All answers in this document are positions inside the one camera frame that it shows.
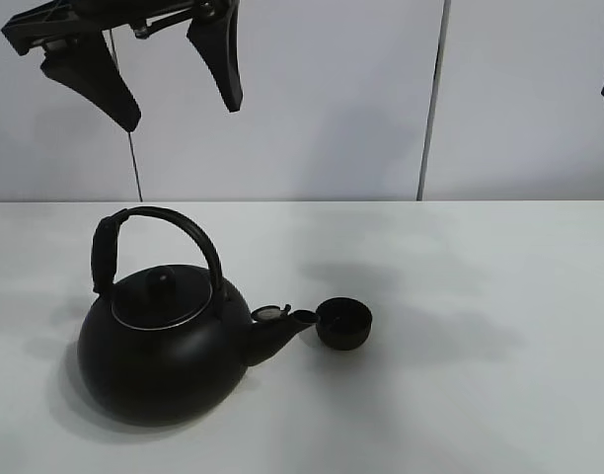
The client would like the black round kettle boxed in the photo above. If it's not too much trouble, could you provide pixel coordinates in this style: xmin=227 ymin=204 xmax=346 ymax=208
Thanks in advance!
xmin=76 ymin=205 xmax=319 ymax=425

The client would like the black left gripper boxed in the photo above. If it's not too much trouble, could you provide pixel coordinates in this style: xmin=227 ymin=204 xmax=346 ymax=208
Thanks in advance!
xmin=1 ymin=1 xmax=243 ymax=131

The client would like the small black teacup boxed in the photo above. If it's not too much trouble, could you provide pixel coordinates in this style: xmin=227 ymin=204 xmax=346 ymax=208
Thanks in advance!
xmin=316 ymin=297 xmax=373 ymax=352

